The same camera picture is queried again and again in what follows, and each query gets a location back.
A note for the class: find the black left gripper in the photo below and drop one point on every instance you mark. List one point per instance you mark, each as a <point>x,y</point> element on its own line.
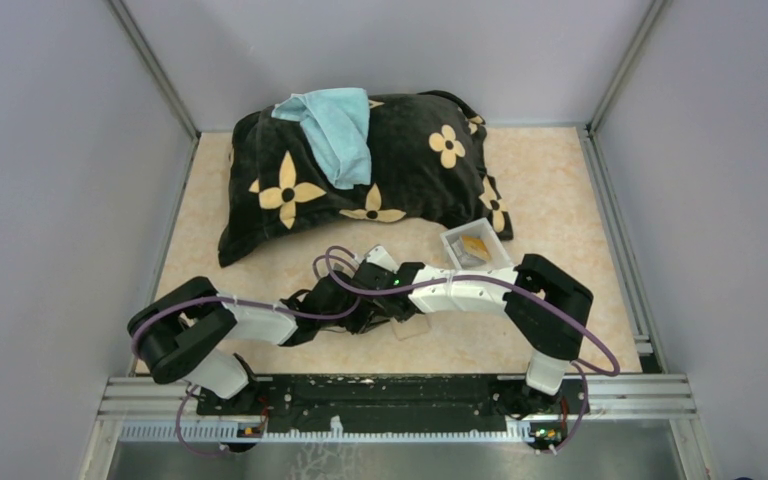
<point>364,320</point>

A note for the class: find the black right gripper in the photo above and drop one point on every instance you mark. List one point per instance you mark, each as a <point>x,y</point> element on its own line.
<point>399,320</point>

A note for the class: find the beige card holder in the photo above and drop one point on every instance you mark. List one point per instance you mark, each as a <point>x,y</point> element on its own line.
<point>415,326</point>

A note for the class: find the white plastic tray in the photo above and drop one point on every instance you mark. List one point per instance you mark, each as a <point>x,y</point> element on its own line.
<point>478,228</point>

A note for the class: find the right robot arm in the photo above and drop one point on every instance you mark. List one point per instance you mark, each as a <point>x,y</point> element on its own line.
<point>548,306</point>

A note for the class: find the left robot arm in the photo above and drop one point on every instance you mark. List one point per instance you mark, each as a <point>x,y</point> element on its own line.
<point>178,336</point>

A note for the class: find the black pillow with yellow flowers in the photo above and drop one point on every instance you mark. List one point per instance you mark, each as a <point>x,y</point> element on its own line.
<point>428,162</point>

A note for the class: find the light blue towel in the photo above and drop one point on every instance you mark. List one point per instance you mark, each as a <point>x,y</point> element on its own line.
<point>336,124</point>

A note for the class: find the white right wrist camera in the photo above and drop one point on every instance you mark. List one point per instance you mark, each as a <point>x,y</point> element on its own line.
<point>379,256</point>

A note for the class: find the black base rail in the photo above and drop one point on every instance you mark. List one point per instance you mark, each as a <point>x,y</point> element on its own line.
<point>398,404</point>

